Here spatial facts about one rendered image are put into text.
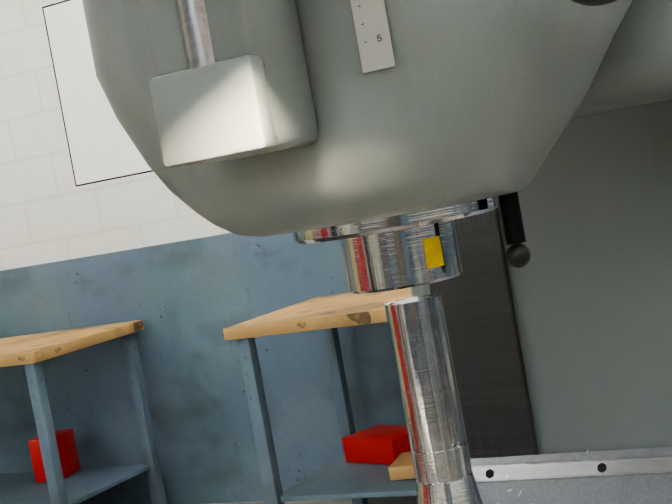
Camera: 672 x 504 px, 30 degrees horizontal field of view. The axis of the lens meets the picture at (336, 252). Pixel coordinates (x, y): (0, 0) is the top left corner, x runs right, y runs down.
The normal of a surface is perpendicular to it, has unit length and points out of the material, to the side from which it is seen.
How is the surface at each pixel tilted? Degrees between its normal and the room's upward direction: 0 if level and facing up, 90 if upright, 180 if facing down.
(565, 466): 63
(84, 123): 90
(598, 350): 90
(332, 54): 90
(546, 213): 90
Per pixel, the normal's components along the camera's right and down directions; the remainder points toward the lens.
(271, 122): 0.88, -0.13
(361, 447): -0.72, 0.16
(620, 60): -0.41, 0.28
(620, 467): -0.48, -0.33
